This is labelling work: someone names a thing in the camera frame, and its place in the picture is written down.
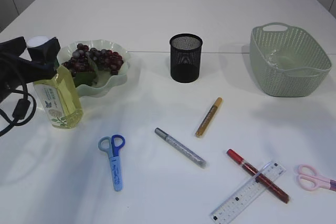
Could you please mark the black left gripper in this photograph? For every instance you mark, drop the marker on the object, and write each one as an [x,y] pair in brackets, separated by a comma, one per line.
[15,69]

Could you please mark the yellow tea bottle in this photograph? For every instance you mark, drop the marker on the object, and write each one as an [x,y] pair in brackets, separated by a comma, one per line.
[60,99]

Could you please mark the purple grape bunch with leaf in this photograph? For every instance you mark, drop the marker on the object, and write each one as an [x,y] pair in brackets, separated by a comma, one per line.
[86,62]

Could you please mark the clear plastic sheet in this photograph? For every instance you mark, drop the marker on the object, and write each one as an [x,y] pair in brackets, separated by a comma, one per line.
[275,58]

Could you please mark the green wavy glass plate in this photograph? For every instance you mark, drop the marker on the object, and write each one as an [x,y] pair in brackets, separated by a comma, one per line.
[104,81]

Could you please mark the black mesh pen holder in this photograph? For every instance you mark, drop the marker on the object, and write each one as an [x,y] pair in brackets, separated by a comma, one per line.
[185,57]

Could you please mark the silver glitter pen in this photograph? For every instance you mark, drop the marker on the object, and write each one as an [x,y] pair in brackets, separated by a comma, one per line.
[188,153]

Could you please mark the gold glitter pen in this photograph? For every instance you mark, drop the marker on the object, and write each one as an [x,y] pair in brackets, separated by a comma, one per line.
[208,117]

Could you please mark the clear plastic ruler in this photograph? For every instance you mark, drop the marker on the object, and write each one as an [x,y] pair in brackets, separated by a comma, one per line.
[230,208]

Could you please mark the green plastic woven basket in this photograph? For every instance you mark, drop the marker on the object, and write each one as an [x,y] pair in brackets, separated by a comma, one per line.
[305,63]

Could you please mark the blue safety scissors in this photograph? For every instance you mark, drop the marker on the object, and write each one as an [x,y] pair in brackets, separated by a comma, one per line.
[111,146]

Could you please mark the pink safety scissors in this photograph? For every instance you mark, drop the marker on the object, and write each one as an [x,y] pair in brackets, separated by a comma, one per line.
[310,179]

